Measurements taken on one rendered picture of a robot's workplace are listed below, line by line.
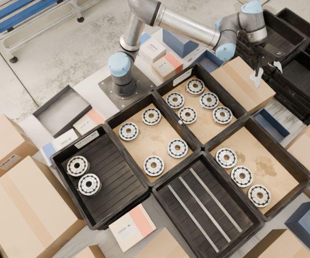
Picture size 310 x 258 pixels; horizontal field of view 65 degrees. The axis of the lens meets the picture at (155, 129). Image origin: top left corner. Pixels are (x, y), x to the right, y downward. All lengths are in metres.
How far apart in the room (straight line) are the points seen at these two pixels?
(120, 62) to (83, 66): 1.34
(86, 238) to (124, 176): 0.36
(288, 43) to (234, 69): 0.85
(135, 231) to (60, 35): 2.37
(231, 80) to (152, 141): 0.55
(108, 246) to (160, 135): 0.60
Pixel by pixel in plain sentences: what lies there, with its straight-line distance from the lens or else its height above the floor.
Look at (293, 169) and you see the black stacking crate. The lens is 1.32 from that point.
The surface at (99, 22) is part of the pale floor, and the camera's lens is 3.00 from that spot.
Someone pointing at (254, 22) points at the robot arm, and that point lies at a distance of 1.17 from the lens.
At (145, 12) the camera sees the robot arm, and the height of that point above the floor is 1.32.
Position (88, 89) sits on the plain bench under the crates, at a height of 0.70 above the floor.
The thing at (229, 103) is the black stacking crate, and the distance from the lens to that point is 1.33.
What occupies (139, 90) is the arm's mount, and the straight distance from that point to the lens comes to 1.49.
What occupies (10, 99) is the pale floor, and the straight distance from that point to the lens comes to 2.75.
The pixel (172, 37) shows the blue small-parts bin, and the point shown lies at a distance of 1.65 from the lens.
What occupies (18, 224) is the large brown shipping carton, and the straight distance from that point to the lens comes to 1.28.
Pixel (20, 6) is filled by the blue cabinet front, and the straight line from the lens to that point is 2.75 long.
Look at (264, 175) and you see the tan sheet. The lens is 1.31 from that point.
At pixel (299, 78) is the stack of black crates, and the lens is 2.24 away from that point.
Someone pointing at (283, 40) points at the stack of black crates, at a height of 0.49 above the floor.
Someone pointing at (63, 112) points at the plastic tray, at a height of 0.75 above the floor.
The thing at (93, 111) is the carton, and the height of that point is 0.78.
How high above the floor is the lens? 2.02
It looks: 67 degrees down
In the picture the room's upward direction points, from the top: 5 degrees counter-clockwise
